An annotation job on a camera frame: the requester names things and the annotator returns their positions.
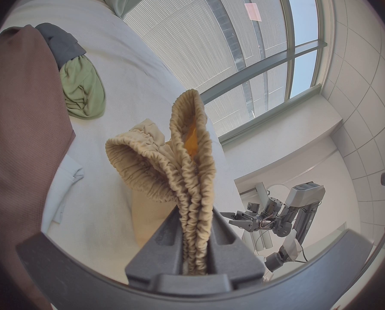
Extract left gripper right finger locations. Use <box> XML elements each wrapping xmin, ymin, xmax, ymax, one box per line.
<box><xmin>207</xmin><ymin>206</ymin><xmax>266</xmax><ymax>283</ymax></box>

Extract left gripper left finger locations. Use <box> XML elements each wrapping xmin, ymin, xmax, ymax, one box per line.
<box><xmin>125</xmin><ymin>205</ymin><xmax>184</xmax><ymax>282</ymax></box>

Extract tan shorts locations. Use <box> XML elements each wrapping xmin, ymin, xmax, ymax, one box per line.
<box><xmin>105</xmin><ymin>89</ymin><xmax>217</xmax><ymax>275</ymax></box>

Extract bed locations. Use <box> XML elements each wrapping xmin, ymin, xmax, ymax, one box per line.
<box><xmin>0</xmin><ymin>0</ymin><xmax>241</xmax><ymax>287</ymax></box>

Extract white garment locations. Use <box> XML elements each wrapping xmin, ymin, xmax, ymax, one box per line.
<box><xmin>44</xmin><ymin>158</ymin><xmax>85</xmax><ymax>225</ymax></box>

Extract window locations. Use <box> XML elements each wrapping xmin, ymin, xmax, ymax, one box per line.
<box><xmin>121</xmin><ymin>0</ymin><xmax>330</xmax><ymax>144</ymax></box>

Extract green garment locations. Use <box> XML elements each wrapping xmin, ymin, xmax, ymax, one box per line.
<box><xmin>58</xmin><ymin>54</ymin><xmax>106</xmax><ymax>119</ymax></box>

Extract brown shorts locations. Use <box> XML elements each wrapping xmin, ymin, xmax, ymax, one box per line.
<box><xmin>0</xmin><ymin>25</ymin><xmax>77</xmax><ymax>303</ymax></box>

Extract black garment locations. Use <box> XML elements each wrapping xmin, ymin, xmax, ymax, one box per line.
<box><xmin>35</xmin><ymin>23</ymin><xmax>87</xmax><ymax>70</ymax></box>

